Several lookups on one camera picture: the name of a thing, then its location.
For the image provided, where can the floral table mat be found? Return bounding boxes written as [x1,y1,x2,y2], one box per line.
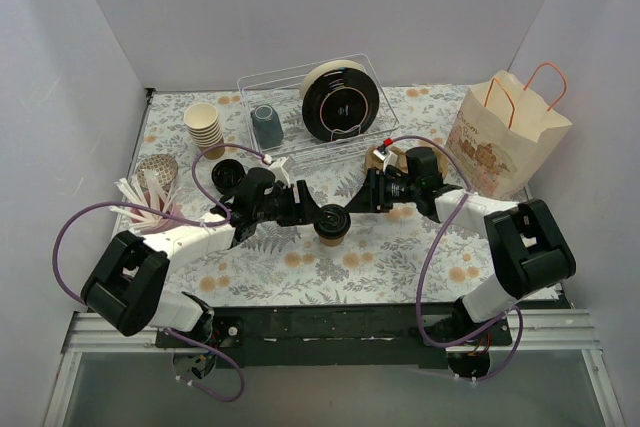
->
[98,84,556,309]

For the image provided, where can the black cup lids stack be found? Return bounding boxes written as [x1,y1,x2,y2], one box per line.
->
[211,159,245,194]

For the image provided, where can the cream plate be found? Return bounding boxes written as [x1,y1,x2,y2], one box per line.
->
[299,59,365,99]

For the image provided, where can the black round plate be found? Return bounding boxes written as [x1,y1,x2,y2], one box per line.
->
[301,68,380,142]

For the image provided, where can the brown paper cup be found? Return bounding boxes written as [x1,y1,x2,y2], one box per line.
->
[316,230,346,247]

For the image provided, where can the teal ceramic cup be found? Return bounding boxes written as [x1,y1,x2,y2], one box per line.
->
[251,104,284,150]

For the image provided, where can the white wrapped straws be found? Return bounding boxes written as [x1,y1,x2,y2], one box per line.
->
[110,171,174,222]

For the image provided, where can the clear wire dish rack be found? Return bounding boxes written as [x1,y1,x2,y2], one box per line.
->
[237,53,399,167]

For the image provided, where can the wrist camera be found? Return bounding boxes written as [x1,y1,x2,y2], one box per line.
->
[262,154,294,185]
[372,138,398,172]

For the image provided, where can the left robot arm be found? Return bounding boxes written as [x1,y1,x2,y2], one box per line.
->
[81,168,325,347]

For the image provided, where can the cardboard cup carrier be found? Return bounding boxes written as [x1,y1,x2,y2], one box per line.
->
[363,146,448,187]

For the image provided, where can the paper takeout bag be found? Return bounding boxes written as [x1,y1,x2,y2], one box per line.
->
[446,62,572,200]

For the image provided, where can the stack of paper cups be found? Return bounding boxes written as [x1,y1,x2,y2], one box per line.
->
[183,102,225,160]

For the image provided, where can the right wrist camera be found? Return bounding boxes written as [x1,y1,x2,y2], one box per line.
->
[372,138,398,172]

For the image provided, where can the patterned small bowl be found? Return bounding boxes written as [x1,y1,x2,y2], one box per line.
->
[135,154,178,192]

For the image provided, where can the black coffee lid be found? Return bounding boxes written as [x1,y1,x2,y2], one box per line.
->
[313,204,351,234]

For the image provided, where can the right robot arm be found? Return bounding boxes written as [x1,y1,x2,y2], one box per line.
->
[345,147,576,345]

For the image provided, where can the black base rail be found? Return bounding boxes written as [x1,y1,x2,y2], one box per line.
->
[154,302,516,368]

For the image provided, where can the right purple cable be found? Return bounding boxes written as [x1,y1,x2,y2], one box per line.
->
[387,135,524,381]

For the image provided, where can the pink straw holder cup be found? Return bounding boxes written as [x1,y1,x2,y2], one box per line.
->
[130,193,183,235]

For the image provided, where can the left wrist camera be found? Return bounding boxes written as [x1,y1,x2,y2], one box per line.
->
[262,154,294,185]

